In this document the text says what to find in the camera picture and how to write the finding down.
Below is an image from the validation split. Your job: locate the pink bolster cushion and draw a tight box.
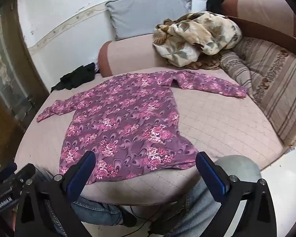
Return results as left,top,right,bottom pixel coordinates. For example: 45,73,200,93
98,33,169,77
223,0,296,39

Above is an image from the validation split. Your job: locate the purple floral shirt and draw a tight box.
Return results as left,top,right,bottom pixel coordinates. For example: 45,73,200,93
37,70,248,185

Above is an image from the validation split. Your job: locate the grey pillow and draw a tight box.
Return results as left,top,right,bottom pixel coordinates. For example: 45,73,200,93
106,0,193,41

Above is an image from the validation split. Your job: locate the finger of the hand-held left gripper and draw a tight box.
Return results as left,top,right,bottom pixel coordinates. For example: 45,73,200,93
0,162,18,180
15,163,36,181

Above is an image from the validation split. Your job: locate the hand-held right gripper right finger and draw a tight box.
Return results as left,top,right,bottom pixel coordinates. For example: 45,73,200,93
196,151,278,237

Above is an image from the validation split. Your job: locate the pink quilted sofa bed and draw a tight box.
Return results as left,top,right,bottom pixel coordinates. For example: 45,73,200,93
15,33,290,206

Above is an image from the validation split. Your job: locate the wooden door with glass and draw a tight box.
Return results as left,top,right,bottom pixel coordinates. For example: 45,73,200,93
0,0,52,176

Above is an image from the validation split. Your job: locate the beige floral blanket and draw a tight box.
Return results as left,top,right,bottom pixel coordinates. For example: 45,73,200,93
152,12,243,71

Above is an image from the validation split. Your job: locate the person's left leg in jeans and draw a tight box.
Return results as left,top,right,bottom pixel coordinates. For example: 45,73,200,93
48,195,124,237

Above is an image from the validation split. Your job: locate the black floor cable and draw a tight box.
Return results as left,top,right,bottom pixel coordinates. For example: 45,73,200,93
128,201,164,237

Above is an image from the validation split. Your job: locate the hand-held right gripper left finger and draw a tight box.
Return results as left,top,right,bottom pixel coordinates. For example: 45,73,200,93
15,150,97,237

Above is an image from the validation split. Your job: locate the striped sofa cushion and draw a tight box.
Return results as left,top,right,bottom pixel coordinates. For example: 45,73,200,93
219,37,296,149

